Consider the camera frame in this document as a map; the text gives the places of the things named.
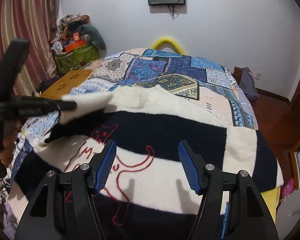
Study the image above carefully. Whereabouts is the cream and navy striped sweater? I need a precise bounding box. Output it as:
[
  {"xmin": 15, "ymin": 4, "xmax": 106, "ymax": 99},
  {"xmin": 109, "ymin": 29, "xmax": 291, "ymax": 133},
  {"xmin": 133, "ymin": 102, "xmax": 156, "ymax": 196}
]
[{"xmin": 8, "ymin": 86, "xmax": 283, "ymax": 239}]

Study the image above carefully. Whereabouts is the green patterned storage box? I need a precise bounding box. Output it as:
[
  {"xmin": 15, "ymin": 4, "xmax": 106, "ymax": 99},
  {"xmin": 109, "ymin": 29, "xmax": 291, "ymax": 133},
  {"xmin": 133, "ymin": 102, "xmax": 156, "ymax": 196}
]
[{"xmin": 55, "ymin": 44, "xmax": 100, "ymax": 75}]

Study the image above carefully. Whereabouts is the yellow orange fleece blanket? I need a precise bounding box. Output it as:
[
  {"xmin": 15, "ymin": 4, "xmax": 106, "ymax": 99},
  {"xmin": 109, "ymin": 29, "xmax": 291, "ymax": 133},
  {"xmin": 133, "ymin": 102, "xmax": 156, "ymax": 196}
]
[{"xmin": 261, "ymin": 187, "xmax": 281, "ymax": 222}]

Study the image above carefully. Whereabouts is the orange box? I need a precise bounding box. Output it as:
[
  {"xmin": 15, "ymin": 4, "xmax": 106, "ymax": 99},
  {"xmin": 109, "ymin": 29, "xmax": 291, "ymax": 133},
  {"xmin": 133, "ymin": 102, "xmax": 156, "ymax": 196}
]
[{"xmin": 65, "ymin": 40, "xmax": 87, "ymax": 53}]

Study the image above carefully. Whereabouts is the striped pink curtain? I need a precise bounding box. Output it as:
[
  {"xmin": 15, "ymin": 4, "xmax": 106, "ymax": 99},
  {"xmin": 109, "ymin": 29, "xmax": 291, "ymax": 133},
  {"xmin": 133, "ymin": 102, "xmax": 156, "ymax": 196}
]
[{"xmin": 0, "ymin": 0, "xmax": 59, "ymax": 95}]

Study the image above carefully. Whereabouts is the blue patchwork bedspread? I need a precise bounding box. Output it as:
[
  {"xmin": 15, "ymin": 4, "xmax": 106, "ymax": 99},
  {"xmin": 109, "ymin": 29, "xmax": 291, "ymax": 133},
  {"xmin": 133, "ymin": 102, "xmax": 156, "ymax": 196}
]
[{"xmin": 12, "ymin": 48, "xmax": 260, "ymax": 181}]

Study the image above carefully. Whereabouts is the pink clog shoe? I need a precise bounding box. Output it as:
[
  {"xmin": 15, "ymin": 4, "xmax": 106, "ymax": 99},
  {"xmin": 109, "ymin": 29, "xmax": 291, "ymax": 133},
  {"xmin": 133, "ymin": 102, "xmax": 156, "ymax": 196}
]
[{"xmin": 281, "ymin": 178, "xmax": 294, "ymax": 198}]

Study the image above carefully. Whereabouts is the white panel board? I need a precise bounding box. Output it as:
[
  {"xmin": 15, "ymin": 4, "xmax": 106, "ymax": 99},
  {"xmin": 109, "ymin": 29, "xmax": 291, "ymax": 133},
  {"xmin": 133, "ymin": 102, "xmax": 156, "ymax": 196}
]
[{"xmin": 275, "ymin": 189, "xmax": 300, "ymax": 239}]

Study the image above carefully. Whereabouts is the grey blue backpack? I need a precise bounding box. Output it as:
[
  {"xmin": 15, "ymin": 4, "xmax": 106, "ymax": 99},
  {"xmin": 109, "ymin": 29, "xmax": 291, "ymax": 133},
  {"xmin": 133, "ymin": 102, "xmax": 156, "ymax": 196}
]
[{"xmin": 239, "ymin": 67, "xmax": 260, "ymax": 102}]

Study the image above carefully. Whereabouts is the dark green plush toy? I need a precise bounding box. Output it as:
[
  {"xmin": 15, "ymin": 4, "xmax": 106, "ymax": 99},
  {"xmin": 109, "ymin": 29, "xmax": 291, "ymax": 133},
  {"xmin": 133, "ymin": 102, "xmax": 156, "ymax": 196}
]
[{"xmin": 77, "ymin": 24, "xmax": 106, "ymax": 50}]

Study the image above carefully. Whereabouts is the yellow foam headboard arch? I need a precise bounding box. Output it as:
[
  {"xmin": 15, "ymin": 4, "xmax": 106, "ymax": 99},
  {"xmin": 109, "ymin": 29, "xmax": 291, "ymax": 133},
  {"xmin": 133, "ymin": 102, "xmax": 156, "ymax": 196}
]
[{"xmin": 151, "ymin": 36, "xmax": 186, "ymax": 55}]

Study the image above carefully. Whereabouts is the wooden bed post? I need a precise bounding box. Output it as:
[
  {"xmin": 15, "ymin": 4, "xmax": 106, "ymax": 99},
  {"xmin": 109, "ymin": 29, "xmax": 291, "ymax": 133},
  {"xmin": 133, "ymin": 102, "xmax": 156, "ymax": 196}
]
[{"xmin": 232, "ymin": 67, "xmax": 243, "ymax": 85}]

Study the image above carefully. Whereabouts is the wall power socket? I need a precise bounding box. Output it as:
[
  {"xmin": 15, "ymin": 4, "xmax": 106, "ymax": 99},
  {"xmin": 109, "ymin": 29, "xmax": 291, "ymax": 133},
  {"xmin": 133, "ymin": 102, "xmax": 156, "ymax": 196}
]
[{"xmin": 255, "ymin": 73, "xmax": 261, "ymax": 80}]

